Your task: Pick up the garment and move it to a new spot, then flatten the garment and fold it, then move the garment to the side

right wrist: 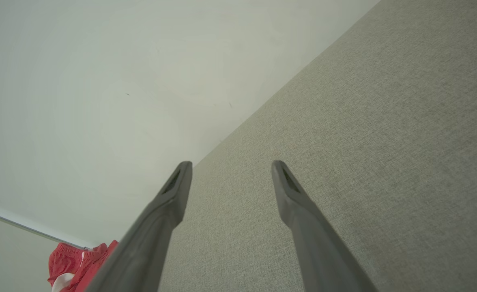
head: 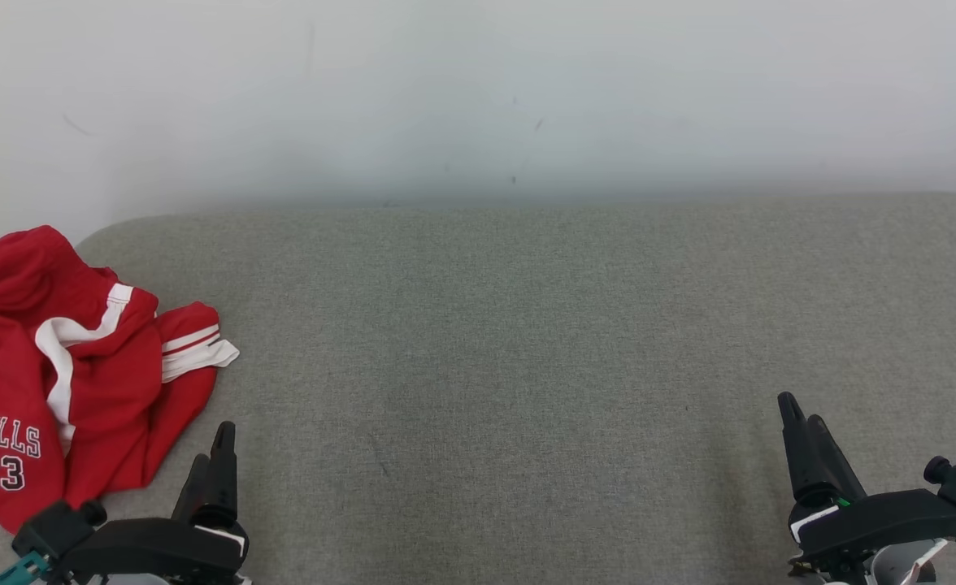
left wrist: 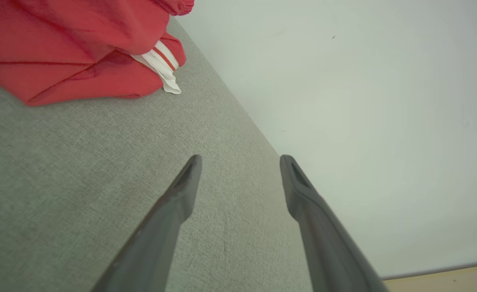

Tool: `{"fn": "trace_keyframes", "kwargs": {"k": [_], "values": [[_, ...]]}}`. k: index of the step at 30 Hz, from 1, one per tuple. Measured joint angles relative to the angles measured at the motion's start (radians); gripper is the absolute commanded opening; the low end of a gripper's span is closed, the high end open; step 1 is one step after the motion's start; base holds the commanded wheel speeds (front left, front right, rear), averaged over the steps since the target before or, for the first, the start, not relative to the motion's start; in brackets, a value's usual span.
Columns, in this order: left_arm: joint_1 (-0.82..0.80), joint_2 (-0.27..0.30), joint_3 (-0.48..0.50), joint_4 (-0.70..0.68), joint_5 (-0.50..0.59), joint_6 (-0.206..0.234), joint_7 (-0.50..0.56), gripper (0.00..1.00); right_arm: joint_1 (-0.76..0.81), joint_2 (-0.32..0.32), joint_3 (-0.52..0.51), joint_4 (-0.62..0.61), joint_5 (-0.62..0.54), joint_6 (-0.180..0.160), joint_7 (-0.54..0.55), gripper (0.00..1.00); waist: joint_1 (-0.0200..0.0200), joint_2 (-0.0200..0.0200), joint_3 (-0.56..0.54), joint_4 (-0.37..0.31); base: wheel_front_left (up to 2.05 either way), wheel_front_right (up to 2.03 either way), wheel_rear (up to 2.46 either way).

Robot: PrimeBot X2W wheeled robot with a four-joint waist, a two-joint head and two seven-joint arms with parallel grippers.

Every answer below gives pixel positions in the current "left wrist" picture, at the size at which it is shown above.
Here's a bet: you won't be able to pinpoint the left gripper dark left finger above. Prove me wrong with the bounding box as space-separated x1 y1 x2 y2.
91 154 203 292

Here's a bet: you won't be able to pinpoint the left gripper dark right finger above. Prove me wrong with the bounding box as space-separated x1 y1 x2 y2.
279 154 390 292

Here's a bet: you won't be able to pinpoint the red jersey shirt white sleeves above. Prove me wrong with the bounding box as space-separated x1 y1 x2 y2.
0 0 195 107

